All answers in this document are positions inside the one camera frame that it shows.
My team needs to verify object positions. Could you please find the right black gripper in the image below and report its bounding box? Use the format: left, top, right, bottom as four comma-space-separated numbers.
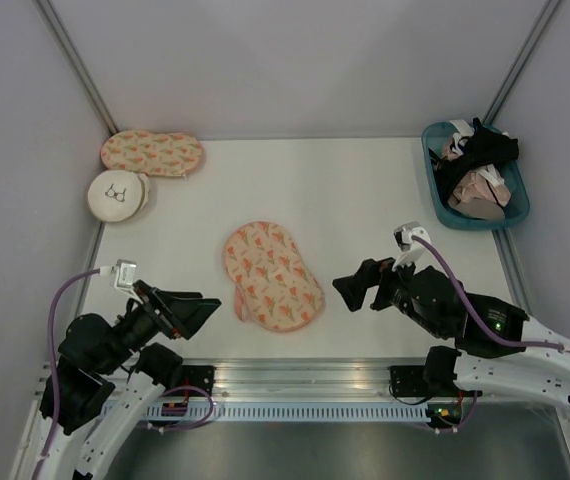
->
331, 247, 446, 338

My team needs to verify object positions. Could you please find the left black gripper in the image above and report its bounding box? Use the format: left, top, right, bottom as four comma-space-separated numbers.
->
98, 278, 221, 373

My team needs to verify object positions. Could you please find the floral mesh laundry bag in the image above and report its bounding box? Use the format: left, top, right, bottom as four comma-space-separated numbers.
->
223, 221, 325, 333

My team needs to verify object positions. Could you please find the black bra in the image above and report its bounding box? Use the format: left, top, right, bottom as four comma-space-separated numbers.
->
428, 118, 519, 202

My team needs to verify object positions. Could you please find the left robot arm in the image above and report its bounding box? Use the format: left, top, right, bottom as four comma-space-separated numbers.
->
31, 280, 222, 479

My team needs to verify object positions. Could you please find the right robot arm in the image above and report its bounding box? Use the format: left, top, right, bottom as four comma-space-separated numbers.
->
332, 258, 570, 409

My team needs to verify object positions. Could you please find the round cream laundry bag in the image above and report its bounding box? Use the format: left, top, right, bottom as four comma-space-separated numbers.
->
87, 170, 151, 223

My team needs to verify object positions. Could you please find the taupe bra in basket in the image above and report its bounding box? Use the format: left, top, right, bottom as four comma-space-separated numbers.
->
448, 196, 505, 222

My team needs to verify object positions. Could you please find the pink bra in basket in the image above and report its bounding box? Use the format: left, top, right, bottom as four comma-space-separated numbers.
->
439, 139, 512, 206

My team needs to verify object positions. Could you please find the white bra in basket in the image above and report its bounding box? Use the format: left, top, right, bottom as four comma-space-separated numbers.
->
449, 119, 475, 154

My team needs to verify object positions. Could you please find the teal plastic basket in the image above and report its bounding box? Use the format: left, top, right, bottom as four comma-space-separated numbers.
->
421, 121, 530, 231

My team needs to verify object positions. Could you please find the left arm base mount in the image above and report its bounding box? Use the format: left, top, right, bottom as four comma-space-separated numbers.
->
163, 365, 216, 398

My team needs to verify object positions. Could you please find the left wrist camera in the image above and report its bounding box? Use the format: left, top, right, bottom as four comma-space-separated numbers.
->
99, 259, 137, 298

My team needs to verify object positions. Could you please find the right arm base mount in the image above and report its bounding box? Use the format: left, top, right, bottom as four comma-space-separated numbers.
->
388, 365, 452, 402

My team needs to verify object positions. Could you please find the aluminium front rail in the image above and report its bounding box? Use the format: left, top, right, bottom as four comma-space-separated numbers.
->
34, 357, 570, 401

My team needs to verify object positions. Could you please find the white slotted cable duct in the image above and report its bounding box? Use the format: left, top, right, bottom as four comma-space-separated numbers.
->
99, 402, 429, 422

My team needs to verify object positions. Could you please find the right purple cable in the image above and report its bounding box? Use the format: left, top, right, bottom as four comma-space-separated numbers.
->
412, 237, 570, 436

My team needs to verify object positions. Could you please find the purple cable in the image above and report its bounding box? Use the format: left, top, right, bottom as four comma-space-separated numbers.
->
412, 237, 570, 436
32, 267, 216, 476

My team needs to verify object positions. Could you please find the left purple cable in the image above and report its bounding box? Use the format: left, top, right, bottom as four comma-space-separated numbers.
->
32, 267, 216, 476

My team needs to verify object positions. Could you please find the right aluminium frame post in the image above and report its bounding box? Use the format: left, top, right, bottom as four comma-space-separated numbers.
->
482, 0, 564, 124

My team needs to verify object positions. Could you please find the aluminium frame post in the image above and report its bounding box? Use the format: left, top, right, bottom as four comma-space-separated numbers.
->
33, 0, 119, 134
482, 0, 564, 124

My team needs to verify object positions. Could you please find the left aluminium frame post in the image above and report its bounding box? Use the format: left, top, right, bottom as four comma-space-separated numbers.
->
33, 0, 119, 134

